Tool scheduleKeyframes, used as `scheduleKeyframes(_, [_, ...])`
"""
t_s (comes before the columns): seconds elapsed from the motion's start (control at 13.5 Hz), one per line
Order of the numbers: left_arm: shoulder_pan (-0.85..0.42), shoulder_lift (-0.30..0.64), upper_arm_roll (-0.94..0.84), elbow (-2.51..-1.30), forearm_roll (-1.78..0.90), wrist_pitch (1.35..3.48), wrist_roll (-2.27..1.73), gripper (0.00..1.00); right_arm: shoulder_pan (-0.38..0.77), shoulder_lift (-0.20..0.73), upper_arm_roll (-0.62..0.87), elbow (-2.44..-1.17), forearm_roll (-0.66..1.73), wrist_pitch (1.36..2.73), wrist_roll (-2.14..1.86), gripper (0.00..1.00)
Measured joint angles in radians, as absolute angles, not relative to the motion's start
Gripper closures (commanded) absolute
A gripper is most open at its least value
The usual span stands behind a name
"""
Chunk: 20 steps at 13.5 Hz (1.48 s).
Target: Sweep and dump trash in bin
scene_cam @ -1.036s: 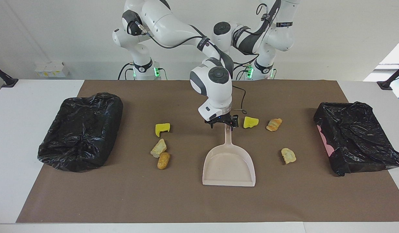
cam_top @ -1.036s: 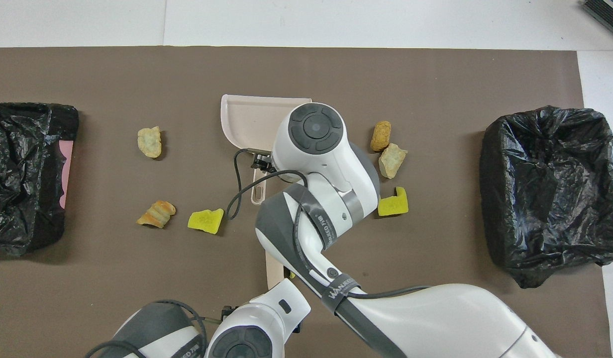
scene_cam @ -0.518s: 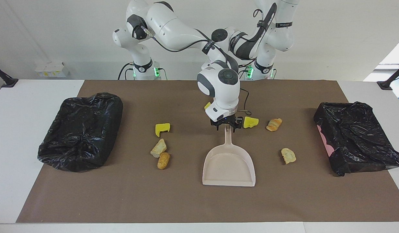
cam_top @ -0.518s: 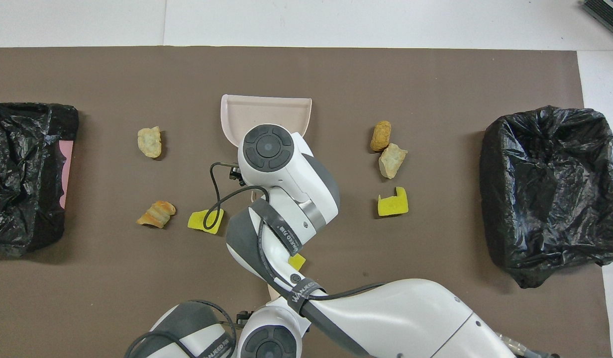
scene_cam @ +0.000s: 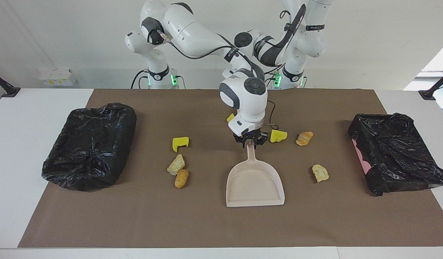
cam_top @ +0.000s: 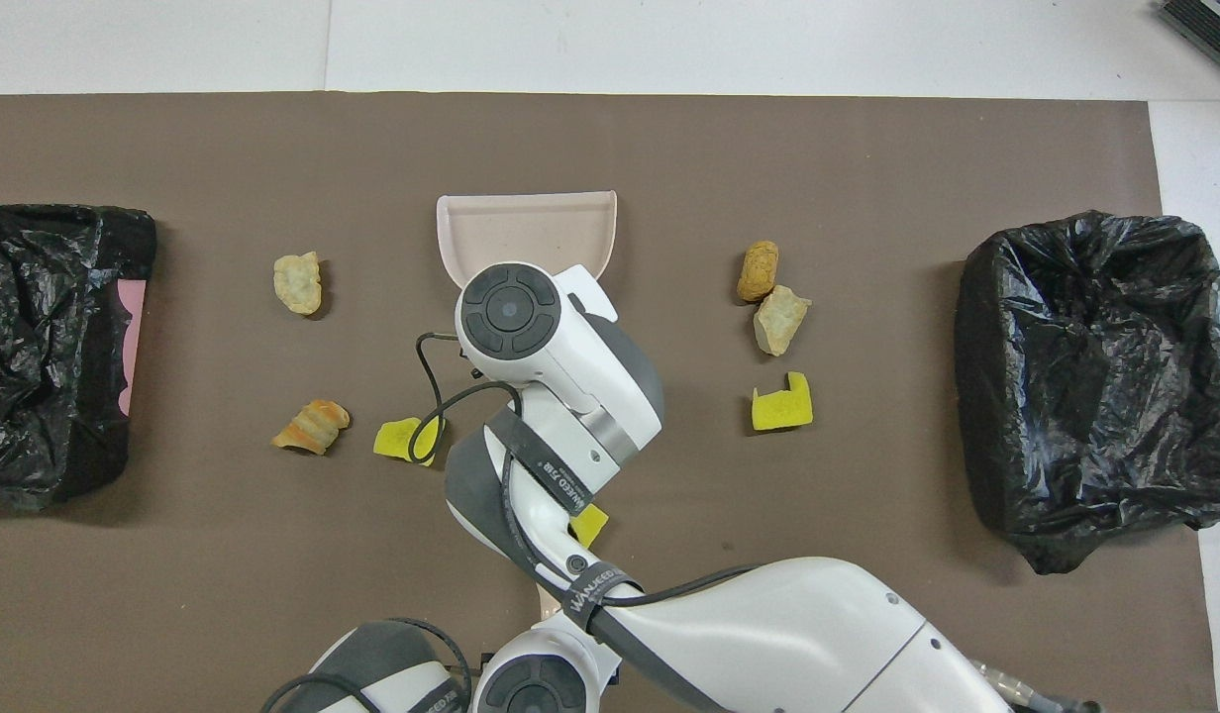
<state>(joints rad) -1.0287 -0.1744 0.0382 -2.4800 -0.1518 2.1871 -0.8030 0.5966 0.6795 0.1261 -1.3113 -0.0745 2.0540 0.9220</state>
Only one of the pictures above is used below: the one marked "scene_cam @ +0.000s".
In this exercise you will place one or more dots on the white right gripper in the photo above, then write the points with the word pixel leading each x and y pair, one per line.
pixel 245 126

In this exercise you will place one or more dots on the beige plastic dustpan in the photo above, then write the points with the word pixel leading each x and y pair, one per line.
pixel 254 183

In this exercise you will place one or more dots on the orange striped croissant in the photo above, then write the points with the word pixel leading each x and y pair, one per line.
pixel 304 139

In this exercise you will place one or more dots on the notched yellow sponge piece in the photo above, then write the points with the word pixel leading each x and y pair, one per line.
pixel 178 143

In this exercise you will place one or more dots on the brown bread roll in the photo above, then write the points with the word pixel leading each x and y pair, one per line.
pixel 181 179

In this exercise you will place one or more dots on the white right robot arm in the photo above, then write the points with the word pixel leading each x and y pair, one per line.
pixel 192 28

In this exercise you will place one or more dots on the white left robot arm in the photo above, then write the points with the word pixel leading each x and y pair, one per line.
pixel 311 39

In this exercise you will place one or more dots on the pink bin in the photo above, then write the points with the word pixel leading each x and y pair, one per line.
pixel 361 158

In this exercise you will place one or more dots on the black trash bag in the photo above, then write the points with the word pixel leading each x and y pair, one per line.
pixel 397 154
pixel 88 151

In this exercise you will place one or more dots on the brown paper table mat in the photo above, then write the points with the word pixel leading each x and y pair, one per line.
pixel 207 223

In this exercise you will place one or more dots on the black camera stand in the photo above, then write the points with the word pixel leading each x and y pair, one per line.
pixel 9 90
pixel 428 94

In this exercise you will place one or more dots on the white wall box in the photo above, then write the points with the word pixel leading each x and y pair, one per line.
pixel 58 77

